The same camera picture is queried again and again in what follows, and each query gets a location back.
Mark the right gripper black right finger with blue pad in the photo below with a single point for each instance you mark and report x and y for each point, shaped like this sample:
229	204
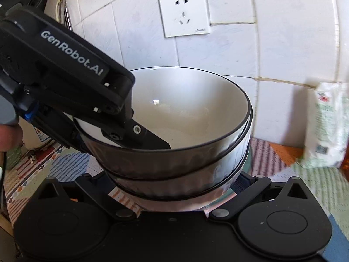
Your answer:
247	189

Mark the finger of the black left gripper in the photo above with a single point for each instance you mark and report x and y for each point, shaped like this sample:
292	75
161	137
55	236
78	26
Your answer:
130	134

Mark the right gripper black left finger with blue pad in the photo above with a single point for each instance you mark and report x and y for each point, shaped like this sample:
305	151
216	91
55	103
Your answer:
97	188

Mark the small white bowl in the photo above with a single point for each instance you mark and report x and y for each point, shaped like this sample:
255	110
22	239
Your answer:
194	182
205	118

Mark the large white bowl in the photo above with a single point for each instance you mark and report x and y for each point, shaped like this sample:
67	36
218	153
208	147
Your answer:
214	197

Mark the person's hand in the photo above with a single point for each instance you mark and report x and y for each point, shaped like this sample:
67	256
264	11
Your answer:
10	136

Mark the hanging metal ladle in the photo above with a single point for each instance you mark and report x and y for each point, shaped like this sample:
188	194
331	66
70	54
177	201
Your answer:
62	14

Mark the white rice cooker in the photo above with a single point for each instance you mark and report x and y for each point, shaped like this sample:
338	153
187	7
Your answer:
33	138

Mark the patchwork tablecloth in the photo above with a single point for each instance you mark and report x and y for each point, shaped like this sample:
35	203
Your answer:
278	162

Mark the white salt bag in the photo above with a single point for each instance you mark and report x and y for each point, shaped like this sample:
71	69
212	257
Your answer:
326	137

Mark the white wall socket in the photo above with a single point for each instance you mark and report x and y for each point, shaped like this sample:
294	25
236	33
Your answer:
184	17

